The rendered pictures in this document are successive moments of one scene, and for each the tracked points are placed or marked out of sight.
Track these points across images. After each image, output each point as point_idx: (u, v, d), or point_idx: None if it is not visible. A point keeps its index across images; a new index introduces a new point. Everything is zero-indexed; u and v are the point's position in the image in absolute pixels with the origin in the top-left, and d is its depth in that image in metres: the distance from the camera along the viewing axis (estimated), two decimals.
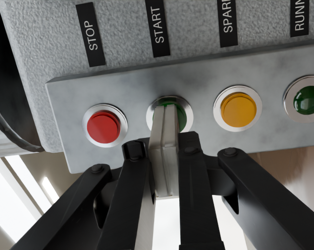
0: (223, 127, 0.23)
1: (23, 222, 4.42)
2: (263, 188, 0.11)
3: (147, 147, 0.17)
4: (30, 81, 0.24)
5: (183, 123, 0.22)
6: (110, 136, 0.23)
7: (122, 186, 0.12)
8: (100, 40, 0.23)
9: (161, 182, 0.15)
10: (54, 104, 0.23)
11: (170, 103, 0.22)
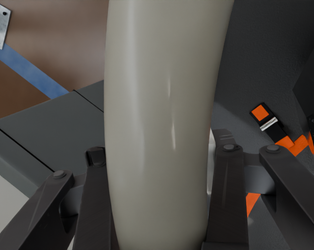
0: None
1: None
2: (302, 188, 0.10)
3: None
4: None
5: None
6: None
7: (89, 192, 0.12)
8: None
9: None
10: None
11: None
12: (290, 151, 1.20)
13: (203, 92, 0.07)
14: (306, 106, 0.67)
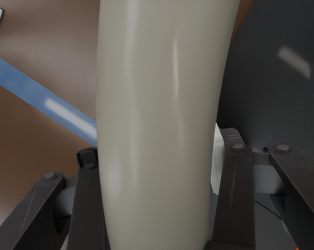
0: None
1: None
2: (312, 188, 0.10)
3: None
4: None
5: None
6: None
7: (81, 194, 0.12)
8: None
9: None
10: None
11: None
12: None
13: (207, 95, 0.06)
14: None
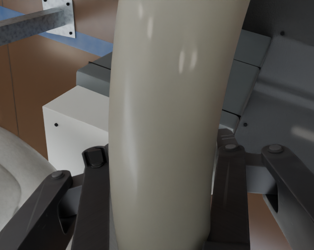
0: None
1: None
2: (304, 188, 0.10)
3: None
4: None
5: None
6: None
7: (87, 192, 0.12)
8: None
9: None
10: None
11: None
12: None
13: None
14: None
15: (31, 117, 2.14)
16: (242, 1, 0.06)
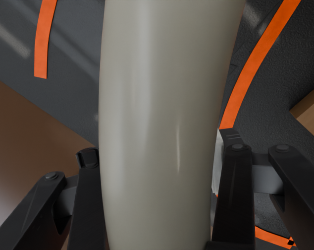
0: None
1: None
2: (311, 188, 0.10)
3: None
4: None
5: None
6: None
7: (82, 194, 0.12)
8: None
9: None
10: None
11: None
12: None
13: None
14: None
15: None
16: None
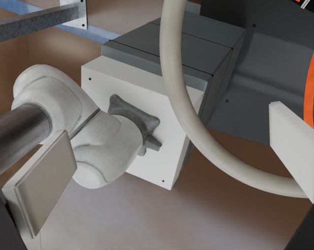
0: None
1: None
2: None
3: (19, 182, 0.15)
4: None
5: None
6: None
7: None
8: None
9: (21, 224, 0.14)
10: None
11: None
12: None
13: (190, 108, 0.44)
14: None
15: None
16: (183, 5, 0.39)
